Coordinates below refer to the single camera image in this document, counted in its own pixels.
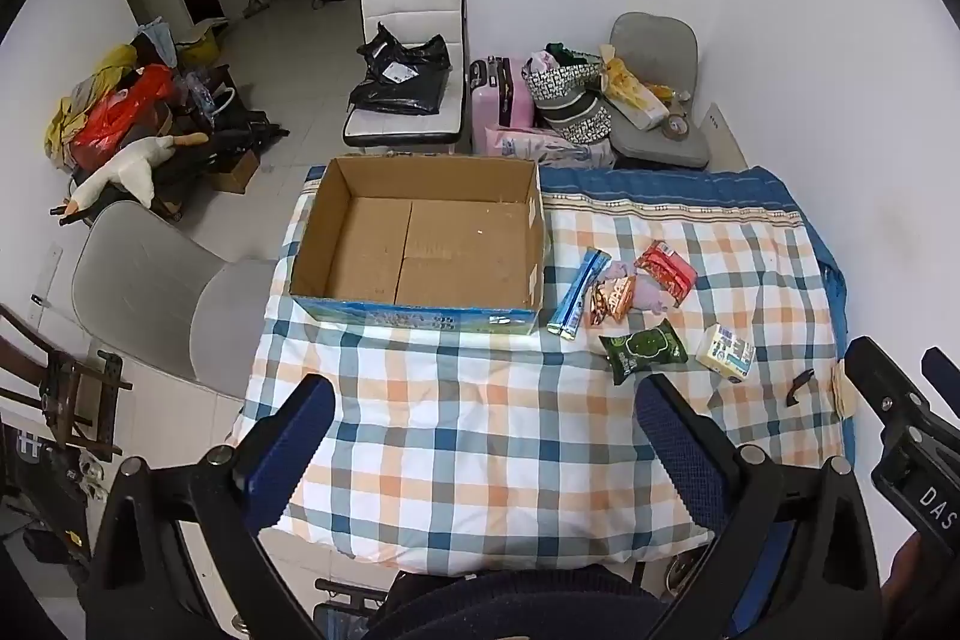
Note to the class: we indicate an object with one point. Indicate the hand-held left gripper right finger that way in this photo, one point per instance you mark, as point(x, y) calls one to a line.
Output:
point(675, 452)

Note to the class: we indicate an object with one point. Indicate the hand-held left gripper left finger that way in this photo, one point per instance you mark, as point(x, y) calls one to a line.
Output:
point(294, 441)

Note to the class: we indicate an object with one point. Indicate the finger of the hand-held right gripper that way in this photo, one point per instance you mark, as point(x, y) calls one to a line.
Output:
point(885, 389)
point(943, 374)

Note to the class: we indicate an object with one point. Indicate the small black clip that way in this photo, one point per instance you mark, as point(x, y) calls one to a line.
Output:
point(799, 385)

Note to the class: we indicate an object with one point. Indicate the green wet wipes packet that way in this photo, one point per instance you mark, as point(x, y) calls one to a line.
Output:
point(643, 351)

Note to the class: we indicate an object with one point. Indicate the yellow white tissue packet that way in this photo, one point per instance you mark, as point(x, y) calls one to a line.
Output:
point(726, 351)

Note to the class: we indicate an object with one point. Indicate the purple snack packet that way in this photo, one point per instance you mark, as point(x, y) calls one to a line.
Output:
point(646, 293)

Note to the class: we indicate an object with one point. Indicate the orange snack packet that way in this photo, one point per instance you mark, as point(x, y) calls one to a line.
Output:
point(609, 299)

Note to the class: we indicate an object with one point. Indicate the red snack packet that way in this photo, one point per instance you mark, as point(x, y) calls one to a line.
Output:
point(667, 271)

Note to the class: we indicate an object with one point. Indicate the blue stick snack packet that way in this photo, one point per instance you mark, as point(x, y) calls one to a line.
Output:
point(576, 295)

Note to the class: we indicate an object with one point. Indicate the grey shell chair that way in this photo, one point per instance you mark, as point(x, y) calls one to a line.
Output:
point(150, 287)

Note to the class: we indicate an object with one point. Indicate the person's dark clothing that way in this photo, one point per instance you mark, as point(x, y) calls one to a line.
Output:
point(510, 606)

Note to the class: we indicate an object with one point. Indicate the open cardboard box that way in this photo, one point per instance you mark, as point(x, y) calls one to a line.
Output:
point(420, 250)

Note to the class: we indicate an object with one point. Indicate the dark wooden chair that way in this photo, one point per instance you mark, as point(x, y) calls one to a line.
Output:
point(64, 385)

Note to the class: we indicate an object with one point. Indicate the small brown cardboard box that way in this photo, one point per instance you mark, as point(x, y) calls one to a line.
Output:
point(234, 171)

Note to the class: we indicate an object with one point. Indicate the white goose plush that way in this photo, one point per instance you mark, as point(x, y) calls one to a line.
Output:
point(131, 164)

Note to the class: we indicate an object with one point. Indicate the tape roll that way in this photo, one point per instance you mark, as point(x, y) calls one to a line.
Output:
point(676, 126)

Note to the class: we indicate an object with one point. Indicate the pink printed packet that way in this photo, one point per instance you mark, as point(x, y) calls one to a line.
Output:
point(544, 147)

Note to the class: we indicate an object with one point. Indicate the patterned tote bag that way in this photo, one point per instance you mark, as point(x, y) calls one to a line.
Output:
point(577, 115)

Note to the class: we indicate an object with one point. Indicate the yellow plastic bag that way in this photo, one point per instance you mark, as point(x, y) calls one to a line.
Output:
point(634, 93)

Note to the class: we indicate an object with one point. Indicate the red plastic bag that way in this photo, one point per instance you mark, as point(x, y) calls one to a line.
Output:
point(120, 111)

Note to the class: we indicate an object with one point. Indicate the black plastic bag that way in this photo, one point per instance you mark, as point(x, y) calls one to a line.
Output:
point(405, 70)

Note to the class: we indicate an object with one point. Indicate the black white patterned bag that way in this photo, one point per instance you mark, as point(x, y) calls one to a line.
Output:
point(559, 78)

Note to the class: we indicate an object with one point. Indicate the yellow cloth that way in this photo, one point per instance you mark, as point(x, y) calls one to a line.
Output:
point(64, 119)

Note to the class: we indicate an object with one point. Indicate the pink suitcase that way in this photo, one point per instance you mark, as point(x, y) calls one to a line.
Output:
point(499, 96)

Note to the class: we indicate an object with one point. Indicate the grey swivel chair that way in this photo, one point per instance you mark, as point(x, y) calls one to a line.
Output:
point(660, 40)

